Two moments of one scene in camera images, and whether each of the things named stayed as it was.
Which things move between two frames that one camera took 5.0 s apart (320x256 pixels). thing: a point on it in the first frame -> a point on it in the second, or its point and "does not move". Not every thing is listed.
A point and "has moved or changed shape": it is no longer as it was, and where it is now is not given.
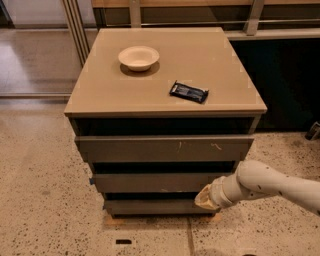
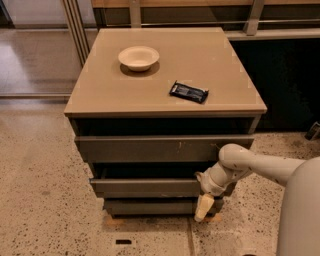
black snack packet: x=189 y=92 does not move
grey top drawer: x=164 y=149 does not move
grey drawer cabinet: x=159 y=113 does not move
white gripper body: x=216 y=193 -> x=211 y=185
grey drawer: x=148 y=183 has moved or changed shape
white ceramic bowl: x=138 y=58 does not move
